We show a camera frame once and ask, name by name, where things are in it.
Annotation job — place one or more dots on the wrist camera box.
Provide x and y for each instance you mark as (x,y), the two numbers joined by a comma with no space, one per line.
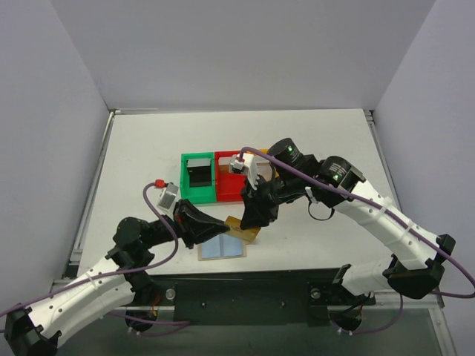
(168,195)
(246,165)

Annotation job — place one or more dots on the gold credit card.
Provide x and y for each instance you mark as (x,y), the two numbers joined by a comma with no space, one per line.
(246,235)

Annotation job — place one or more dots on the green plastic bin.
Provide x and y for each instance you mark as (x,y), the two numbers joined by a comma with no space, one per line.
(200,195)

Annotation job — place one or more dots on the cards in green bin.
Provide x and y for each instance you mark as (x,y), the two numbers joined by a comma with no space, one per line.
(199,171)

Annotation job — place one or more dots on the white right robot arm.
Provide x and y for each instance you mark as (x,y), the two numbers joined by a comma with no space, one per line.
(415,266)

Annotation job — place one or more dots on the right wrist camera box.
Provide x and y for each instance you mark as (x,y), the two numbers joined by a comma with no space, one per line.
(246,165)

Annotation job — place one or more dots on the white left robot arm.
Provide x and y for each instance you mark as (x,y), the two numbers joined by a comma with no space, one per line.
(117,279)

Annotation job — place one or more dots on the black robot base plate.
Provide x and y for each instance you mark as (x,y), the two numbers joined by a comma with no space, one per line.
(257,298)

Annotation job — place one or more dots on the beige leather card holder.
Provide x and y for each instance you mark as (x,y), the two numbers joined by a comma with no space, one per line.
(222,250)

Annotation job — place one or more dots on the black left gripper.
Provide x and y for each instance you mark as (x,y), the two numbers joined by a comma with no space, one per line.
(183,223)

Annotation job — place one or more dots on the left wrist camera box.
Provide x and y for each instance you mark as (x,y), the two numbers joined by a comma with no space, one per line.
(168,195)

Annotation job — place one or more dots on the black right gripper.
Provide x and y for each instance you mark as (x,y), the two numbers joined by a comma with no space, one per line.
(260,196)

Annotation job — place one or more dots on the red plastic bin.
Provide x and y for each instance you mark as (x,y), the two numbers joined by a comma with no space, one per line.
(228,186)

